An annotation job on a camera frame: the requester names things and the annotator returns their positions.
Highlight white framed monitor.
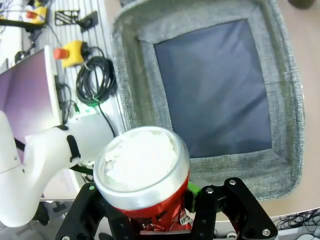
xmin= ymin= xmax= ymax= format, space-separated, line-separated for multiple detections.
xmin=0 ymin=45 xmax=63 ymax=161

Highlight grey fabric basket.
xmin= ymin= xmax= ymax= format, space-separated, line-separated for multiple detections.
xmin=110 ymin=0 xmax=306 ymax=201

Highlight tangled black cables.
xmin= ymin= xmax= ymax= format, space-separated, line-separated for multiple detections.
xmin=273 ymin=208 xmax=320 ymax=230

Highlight crushed red soda can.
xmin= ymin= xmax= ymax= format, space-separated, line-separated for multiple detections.
xmin=92 ymin=126 xmax=194 ymax=232

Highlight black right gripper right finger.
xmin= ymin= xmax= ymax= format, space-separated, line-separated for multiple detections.
xmin=181 ymin=177 xmax=279 ymax=240

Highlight black metal bracket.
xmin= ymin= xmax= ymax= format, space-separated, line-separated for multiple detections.
xmin=54 ymin=9 xmax=81 ymax=26

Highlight yellow emergency stop button box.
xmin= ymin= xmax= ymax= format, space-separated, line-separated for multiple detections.
xmin=53 ymin=40 xmax=90 ymax=69
xmin=0 ymin=5 xmax=49 ymax=26

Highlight coiled black cable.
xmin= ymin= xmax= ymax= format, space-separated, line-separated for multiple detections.
xmin=75 ymin=46 xmax=118 ymax=137

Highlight black flat device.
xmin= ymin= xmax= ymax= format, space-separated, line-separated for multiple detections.
xmin=79 ymin=10 xmax=99 ymax=33

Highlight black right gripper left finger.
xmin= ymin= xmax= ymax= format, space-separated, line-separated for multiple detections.
xmin=54 ymin=183 xmax=131 ymax=240

